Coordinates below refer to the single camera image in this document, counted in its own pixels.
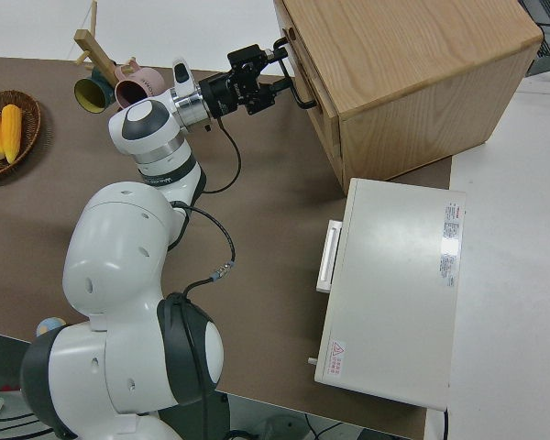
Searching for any pink mug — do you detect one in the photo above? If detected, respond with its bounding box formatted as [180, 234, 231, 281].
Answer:
[114, 67, 165, 111]

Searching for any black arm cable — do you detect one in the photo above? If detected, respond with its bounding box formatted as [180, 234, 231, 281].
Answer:
[158, 116, 244, 440]

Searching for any dark blue mug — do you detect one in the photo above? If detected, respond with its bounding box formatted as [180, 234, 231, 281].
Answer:
[72, 68, 118, 115]

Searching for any light wooden cabinet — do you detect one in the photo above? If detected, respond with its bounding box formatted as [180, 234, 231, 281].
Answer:
[273, 0, 545, 193]

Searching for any wooden drawer with black handle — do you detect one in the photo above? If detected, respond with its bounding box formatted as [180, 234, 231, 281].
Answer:
[273, 25, 339, 124]

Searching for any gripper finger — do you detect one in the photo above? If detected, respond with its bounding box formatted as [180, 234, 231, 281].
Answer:
[246, 78, 294, 116]
[227, 44, 289, 74]

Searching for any brown wicker basket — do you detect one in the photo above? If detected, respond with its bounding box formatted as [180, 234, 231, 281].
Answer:
[0, 90, 42, 180]

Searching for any white toaster oven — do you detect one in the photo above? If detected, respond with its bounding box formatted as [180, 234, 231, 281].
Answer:
[313, 177, 468, 412]

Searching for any wooden mug rack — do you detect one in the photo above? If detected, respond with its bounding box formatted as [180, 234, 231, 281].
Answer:
[72, 0, 138, 80]

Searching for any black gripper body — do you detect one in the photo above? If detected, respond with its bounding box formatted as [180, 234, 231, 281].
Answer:
[199, 68, 262, 119]

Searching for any brown table mat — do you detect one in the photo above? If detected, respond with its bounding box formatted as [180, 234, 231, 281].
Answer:
[0, 55, 455, 440]

